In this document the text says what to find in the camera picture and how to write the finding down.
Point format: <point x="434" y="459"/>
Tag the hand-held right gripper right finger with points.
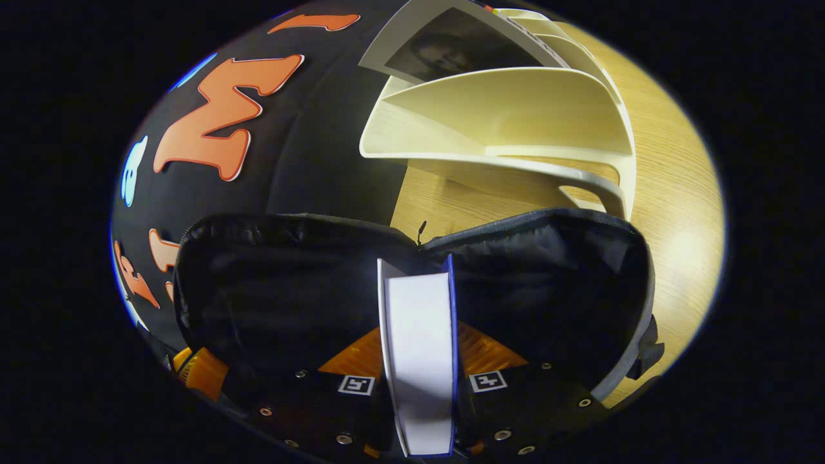
<point x="515" y="406"/>

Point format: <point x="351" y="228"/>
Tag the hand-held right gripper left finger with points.
<point x="322" y="412"/>

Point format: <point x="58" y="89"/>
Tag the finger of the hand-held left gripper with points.
<point x="203" y="375"/>

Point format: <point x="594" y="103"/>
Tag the blue-edged white book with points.
<point x="422" y="348"/>

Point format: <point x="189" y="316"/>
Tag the grey schoolbag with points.
<point x="290" y="277"/>

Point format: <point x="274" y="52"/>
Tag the white plastic bookshelf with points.
<point x="515" y="109"/>

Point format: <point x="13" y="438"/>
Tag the black backdrop cloth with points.
<point x="309" y="148"/>

